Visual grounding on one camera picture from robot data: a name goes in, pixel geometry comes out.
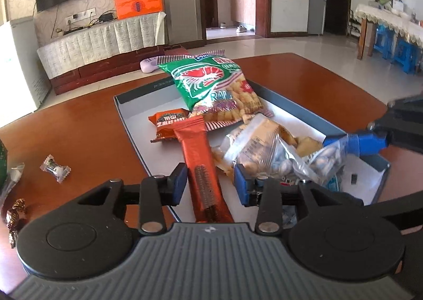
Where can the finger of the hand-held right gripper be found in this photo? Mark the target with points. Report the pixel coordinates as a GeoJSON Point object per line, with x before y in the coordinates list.
{"type": "Point", "coordinates": [363, 143]}
{"type": "Point", "coordinates": [396, 209]}

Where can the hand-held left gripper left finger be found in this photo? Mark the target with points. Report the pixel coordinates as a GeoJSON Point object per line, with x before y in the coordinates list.
{"type": "Point", "coordinates": [178, 184]}

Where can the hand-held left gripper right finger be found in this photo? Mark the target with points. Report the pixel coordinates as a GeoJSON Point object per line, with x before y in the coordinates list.
{"type": "Point", "coordinates": [241, 184]}

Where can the long orange snack bar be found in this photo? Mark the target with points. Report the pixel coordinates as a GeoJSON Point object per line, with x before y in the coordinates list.
{"type": "Point", "coordinates": [198, 154]}

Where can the clear bag of candies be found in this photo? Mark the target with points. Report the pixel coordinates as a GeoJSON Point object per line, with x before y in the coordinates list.
{"type": "Point", "coordinates": [317, 164]}

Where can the clear biscuit bag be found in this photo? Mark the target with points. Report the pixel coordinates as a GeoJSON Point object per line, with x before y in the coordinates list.
{"type": "Point", "coordinates": [261, 135]}

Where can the small orange snack packet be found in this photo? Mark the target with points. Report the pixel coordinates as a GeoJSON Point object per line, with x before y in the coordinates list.
{"type": "Point", "coordinates": [165, 121]}

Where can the white box with grey rim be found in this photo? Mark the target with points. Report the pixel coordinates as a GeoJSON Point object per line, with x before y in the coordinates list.
{"type": "Point", "coordinates": [138, 111]}

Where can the green shrimp cracker bag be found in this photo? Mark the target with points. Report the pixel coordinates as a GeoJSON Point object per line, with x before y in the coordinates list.
{"type": "Point", "coordinates": [2, 161]}
{"type": "Point", "coordinates": [205, 88]}

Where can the small clear candy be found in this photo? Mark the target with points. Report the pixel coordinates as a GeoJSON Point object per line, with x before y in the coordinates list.
{"type": "Point", "coordinates": [54, 168]}

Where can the brown foil candy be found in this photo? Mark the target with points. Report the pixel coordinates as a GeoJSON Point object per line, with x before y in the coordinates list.
{"type": "Point", "coordinates": [14, 237]}
{"type": "Point", "coordinates": [18, 209]}

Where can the small clear zip bag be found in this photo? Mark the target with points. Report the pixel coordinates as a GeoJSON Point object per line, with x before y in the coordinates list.
{"type": "Point", "coordinates": [13, 176]}

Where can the small black object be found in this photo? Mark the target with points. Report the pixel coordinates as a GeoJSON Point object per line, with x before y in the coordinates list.
{"type": "Point", "coordinates": [353, 178]}

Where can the blue plastic stool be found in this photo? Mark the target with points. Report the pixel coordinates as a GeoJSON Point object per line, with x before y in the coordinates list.
{"type": "Point", "coordinates": [404, 55]}
{"type": "Point", "coordinates": [383, 41]}

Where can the purple detergent bottle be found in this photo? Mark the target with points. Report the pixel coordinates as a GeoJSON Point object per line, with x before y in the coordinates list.
{"type": "Point", "coordinates": [148, 65]}

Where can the lace tablecloth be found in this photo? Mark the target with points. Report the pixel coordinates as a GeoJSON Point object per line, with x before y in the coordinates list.
{"type": "Point", "coordinates": [396, 22]}

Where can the pink mat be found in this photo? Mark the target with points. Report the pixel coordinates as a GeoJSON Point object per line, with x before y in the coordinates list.
{"type": "Point", "coordinates": [175, 52]}

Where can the dark wooden television cabinet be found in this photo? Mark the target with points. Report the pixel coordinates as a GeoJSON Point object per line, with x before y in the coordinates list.
{"type": "Point", "coordinates": [109, 70]}

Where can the white cloth cover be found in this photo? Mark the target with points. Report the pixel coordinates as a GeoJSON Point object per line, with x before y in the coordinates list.
{"type": "Point", "coordinates": [99, 42]}

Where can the wooden kitchen cabinet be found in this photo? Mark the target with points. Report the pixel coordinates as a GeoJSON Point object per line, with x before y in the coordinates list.
{"type": "Point", "coordinates": [243, 6]}

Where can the black router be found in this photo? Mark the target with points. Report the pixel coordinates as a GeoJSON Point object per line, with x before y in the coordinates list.
{"type": "Point", "coordinates": [107, 16]}

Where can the black set-top box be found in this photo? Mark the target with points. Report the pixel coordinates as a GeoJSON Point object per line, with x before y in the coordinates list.
{"type": "Point", "coordinates": [73, 30]}

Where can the white chest freezer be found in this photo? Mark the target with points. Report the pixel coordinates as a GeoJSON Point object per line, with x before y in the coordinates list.
{"type": "Point", "coordinates": [16, 69]}

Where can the white wall socket strip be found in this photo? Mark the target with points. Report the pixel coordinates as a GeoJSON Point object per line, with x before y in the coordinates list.
{"type": "Point", "coordinates": [81, 15]}

